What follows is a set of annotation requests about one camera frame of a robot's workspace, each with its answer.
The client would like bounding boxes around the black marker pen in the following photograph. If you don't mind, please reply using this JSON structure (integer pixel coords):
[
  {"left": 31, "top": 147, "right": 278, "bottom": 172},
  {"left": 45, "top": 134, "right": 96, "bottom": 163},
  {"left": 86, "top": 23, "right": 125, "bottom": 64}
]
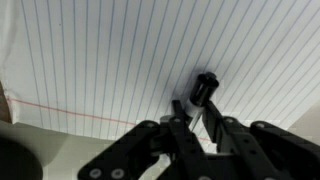
[{"left": 185, "top": 72, "right": 219, "bottom": 117}]

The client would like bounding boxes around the white lined notepad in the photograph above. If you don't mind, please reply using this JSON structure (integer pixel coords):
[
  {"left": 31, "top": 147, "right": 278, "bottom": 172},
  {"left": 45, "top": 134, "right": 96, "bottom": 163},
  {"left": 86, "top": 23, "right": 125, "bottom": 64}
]
[{"left": 0, "top": 0, "right": 320, "bottom": 140}]

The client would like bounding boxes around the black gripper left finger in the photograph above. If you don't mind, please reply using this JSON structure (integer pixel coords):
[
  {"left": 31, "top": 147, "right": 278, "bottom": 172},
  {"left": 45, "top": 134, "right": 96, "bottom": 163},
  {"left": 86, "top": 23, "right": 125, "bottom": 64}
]
[{"left": 77, "top": 100, "right": 214, "bottom": 180}]

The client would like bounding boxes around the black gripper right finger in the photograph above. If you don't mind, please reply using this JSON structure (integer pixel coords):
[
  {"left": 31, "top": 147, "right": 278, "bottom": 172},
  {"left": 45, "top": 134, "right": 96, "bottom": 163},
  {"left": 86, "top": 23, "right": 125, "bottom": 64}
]
[{"left": 203, "top": 101, "right": 320, "bottom": 180}]

